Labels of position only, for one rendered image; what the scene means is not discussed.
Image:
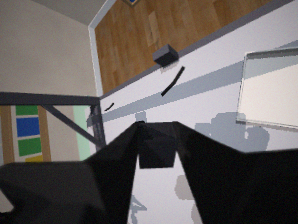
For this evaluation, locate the dark grey metal support frame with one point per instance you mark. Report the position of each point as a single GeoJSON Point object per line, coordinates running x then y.
{"type": "Point", "coordinates": [47, 101]}

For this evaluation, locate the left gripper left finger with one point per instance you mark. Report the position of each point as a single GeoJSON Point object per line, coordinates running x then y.
{"type": "Point", "coordinates": [106, 185]}

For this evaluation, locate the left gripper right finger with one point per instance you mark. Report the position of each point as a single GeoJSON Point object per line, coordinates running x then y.
{"type": "Point", "coordinates": [221, 178]}

